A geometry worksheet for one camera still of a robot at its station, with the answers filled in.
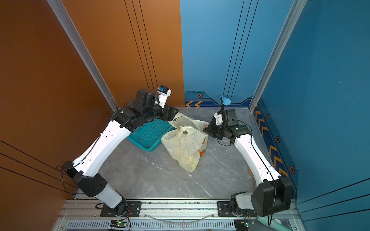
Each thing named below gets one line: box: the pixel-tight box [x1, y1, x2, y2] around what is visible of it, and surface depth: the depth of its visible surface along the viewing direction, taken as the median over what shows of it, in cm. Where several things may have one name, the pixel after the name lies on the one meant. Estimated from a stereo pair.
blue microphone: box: [219, 95, 232, 107], surface depth 89 cm
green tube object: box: [256, 214, 293, 231], surface depth 69 cm
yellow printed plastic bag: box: [161, 112, 209, 173], surface depth 81 cm
